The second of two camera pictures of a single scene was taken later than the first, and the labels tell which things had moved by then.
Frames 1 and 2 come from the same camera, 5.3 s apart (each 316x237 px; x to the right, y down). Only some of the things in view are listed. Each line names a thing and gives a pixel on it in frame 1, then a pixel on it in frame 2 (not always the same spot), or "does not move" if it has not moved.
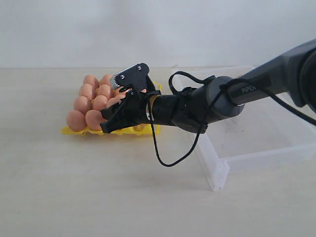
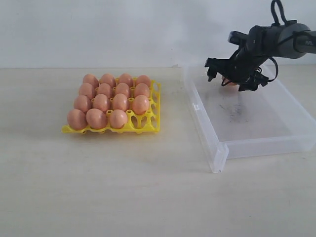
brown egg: [82, 104] does not move
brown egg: [93, 119] does not move
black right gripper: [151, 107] → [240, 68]
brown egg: [87, 91] does not move
